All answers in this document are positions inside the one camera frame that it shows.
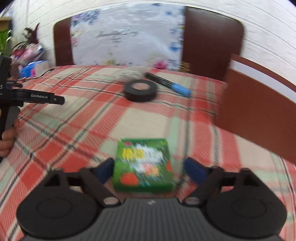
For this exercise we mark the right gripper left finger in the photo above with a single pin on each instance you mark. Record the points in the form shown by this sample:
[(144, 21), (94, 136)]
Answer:
[(65, 204)]

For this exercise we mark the plaid bed blanket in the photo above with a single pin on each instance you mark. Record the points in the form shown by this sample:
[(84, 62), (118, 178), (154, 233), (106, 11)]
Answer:
[(95, 115)]

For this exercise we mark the brown cardboard shoe box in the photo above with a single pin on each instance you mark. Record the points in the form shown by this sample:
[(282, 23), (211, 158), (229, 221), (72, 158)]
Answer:
[(259, 105)]

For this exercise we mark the bag of white beads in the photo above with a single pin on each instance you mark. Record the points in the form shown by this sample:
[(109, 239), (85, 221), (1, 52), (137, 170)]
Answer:
[(131, 73)]

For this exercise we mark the wooden shelf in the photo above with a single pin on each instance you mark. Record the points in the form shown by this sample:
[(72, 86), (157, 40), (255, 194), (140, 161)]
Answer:
[(5, 23)]

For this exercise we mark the green leafy plant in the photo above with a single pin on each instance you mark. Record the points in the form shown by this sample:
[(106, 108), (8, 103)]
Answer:
[(6, 42)]

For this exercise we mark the person left hand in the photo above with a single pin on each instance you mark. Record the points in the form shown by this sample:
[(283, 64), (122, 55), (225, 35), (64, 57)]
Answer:
[(8, 139)]

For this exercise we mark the floral white pillow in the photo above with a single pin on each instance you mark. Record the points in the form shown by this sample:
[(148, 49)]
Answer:
[(137, 34)]

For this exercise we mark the black marker blue cap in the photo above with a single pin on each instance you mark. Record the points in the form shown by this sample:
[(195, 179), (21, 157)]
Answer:
[(168, 84)]

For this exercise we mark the cluttered colourful bags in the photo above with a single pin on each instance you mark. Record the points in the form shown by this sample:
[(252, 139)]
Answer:
[(29, 50)]

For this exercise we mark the blue tissue pack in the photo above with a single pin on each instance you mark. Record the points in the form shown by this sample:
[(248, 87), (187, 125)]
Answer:
[(34, 69)]

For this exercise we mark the green cardboard box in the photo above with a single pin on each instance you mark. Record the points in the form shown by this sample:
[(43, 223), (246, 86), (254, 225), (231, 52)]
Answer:
[(143, 165)]

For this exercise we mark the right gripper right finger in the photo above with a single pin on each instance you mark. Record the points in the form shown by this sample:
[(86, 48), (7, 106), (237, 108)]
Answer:
[(238, 204)]

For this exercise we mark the black tape roll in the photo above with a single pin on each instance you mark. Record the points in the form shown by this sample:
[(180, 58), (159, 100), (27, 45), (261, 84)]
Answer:
[(140, 90)]

